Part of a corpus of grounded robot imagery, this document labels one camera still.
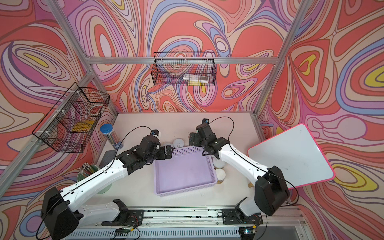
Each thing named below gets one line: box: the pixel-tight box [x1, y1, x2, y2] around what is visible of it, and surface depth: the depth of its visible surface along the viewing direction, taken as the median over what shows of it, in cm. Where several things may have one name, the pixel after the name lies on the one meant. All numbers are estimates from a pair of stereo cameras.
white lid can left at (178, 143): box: [173, 138, 185, 149], surface depth 98 cm
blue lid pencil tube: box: [100, 123, 124, 150], surface depth 91 cm
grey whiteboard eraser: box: [99, 149, 117, 169], surface depth 95 cm
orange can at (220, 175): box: [215, 168, 226, 184], surface depth 83 cm
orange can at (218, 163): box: [212, 157, 225, 169], surface depth 86 cm
